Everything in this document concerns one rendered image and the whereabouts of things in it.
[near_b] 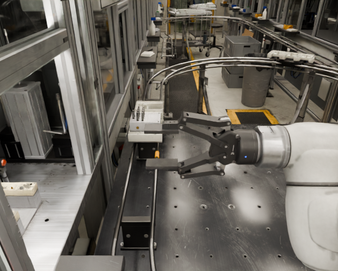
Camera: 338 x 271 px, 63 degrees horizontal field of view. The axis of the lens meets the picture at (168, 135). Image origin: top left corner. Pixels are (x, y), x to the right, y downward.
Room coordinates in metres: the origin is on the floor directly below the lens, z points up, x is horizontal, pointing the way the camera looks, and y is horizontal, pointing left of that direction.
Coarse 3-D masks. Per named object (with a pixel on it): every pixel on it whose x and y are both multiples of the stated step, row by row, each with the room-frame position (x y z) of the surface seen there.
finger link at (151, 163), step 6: (150, 162) 0.49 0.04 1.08; (156, 162) 0.49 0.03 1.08; (162, 162) 0.49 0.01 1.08; (168, 162) 0.49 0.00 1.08; (174, 162) 0.49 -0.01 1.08; (150, 168) 0.48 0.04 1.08; (156, 168) 0.48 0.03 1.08; (162, 168) 0.48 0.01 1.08; (168, 168) 0.48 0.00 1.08; (174, 168) 0.48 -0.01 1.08
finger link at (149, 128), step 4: (148, 124) 0.50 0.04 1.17; (152, 124) 0.50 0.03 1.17; (156, 124) 0.50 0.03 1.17; (160, 124) 0.50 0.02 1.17; (144, 128) 0.49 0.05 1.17; (148, 128) 0.49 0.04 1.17; (152, 128) 0.49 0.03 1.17; (156, 128) 0.49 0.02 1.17; (160, 128) 0.49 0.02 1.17; (144, 132) 0.48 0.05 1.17; (148, 132) 0.48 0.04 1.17; (152, 132) 0.48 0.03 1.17; (156, 132) 0.48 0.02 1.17; (160, 132) 0.48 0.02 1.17; (164, 132) 0.48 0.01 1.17; (168, 132) 0.48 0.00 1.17; (172, 132) 0.48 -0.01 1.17; (176, 132) 0.48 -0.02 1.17
